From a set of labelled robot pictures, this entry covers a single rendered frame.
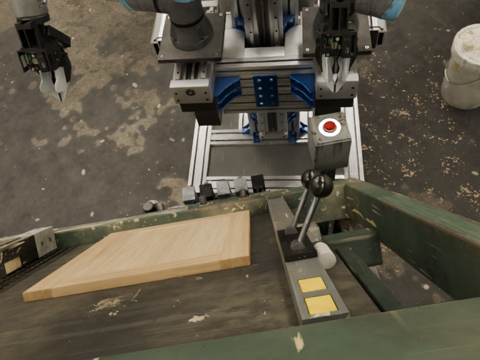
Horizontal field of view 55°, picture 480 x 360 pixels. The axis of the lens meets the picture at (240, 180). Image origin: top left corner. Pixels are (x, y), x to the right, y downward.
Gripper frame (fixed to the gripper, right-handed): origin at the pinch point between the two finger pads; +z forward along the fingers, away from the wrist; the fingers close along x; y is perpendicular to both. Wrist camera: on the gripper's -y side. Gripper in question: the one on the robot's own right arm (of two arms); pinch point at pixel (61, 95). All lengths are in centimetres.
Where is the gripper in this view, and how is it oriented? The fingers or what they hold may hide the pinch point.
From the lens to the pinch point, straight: 127.3
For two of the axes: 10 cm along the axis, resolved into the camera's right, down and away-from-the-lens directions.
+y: -1.1, 5.5, -8.3
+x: 9.9, -0.1, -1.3
